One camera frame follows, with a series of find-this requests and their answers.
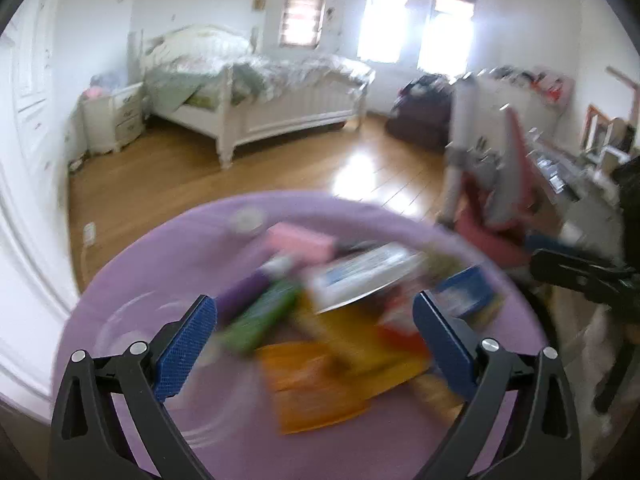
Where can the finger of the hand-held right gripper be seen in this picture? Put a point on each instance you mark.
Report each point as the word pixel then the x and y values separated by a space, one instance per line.
pixel 575 272
pixel 615 380

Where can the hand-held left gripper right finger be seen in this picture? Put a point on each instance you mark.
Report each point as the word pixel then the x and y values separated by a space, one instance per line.
pixel 445 340

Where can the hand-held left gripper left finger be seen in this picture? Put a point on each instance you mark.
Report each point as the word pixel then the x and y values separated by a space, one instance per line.
pixel 187 345

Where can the red packet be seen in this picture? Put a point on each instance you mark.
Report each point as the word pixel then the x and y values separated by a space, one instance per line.
pixel 400 330

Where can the white desk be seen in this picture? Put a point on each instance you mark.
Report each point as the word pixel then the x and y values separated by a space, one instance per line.
pixel 575 175

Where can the purple tube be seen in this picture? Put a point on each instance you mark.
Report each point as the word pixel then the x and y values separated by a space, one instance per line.
pixel 245 292

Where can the green packet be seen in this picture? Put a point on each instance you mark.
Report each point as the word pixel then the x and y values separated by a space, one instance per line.
pixel 262 317

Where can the purple round tablecloth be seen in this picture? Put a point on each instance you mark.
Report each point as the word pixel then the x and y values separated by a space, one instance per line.
pixel 150 270

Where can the yellow packet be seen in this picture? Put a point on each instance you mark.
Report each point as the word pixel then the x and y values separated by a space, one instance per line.
pixel 345 340

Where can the white blue box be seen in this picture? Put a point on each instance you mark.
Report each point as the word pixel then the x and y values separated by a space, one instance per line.
pixel 365 272

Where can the pink grey chair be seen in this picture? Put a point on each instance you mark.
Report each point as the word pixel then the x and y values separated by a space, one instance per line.
pixel 515 180

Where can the red printed picture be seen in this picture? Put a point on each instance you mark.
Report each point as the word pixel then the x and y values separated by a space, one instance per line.
pixel 552 85

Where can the orange packet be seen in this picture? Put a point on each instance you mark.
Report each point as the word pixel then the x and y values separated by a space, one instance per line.
pixel 315 390

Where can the white dresser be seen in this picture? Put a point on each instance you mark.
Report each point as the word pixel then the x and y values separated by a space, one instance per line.
pixel 530 105

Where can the white power strip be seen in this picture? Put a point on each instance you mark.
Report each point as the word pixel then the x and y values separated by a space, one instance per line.
pixel 89 233

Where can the pink box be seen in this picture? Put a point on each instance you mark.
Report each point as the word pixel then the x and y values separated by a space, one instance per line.
pixel 300 242

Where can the white pole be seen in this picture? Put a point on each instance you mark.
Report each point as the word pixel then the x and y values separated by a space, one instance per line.
pixel 462 125

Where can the dark red sofa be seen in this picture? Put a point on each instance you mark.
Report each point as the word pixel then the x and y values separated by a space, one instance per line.
pixel 420 115

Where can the dark clothes pile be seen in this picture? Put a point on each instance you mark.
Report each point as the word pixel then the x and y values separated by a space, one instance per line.
pixel 425 84

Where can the white nightstand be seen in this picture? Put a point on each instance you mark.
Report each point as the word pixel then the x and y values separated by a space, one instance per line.
pixel 125 115

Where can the bright window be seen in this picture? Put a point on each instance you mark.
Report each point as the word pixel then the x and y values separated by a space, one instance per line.
pixel 382 22
pixel 445 30

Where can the white bed with floral bedding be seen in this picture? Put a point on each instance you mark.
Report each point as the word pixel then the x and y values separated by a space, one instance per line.
pixel 300 105

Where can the pink cloth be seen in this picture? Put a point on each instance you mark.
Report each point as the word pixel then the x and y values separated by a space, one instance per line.
pixel 94 93

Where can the blue cloth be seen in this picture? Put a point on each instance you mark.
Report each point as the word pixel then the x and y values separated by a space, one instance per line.
pixel 107 80

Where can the white wardrobe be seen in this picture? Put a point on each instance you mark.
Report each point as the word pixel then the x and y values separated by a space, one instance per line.
pixel 30 85

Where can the window with striped blind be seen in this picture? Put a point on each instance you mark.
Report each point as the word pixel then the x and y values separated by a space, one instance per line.
pixel 302 12

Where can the wooden frame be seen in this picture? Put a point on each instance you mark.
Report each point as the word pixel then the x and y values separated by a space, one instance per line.
pixel 607 130

